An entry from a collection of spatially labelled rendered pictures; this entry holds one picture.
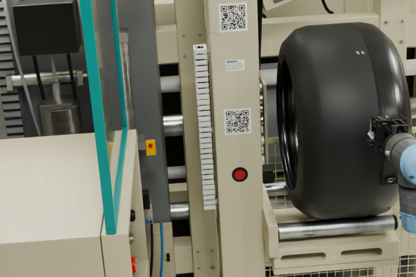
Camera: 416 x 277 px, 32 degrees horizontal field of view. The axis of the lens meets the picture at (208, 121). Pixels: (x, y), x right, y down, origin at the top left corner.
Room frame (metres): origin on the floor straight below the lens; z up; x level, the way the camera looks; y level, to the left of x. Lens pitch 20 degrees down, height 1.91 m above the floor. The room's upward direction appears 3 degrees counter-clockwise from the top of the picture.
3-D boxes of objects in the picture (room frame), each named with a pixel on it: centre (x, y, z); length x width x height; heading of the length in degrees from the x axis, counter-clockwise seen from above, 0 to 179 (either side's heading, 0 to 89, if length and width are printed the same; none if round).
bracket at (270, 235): (1.98, -0.15, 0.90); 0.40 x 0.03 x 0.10; 3
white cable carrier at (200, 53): (1.92, 0.01, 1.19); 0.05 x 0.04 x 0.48; 3
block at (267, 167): (2.08, -0.17, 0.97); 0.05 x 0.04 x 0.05; 3
